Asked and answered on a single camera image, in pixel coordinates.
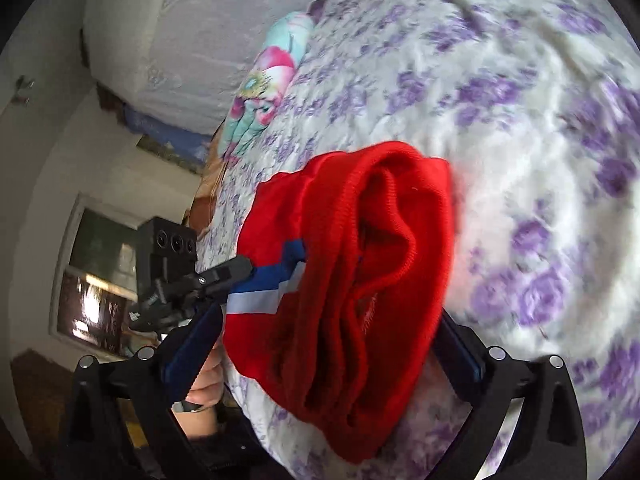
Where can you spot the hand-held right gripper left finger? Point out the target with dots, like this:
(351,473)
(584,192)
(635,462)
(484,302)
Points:
(192,355)

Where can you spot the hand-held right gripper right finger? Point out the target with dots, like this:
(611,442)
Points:
(462,355)

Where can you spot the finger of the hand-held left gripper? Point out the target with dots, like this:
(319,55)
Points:
(225,272)

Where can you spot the red pants with striped side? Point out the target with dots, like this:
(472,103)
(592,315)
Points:
(360,300)

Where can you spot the person's left hand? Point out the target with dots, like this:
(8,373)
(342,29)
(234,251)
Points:
(210,382)

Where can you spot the white framed glass pane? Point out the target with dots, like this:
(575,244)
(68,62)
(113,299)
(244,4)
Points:
(95,280)

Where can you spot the brown satin pillow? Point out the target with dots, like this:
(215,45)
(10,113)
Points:
(210,190)

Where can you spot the blue printed cloth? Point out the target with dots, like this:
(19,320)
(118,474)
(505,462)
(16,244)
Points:
(165,132)

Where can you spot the folded teal floral quilt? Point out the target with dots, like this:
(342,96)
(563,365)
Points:
(265,80)

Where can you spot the bed with purple floral sheet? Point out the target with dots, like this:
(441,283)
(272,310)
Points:
(525,160)

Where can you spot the white lace cover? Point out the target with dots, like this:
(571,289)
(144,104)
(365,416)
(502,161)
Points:
(200,30)

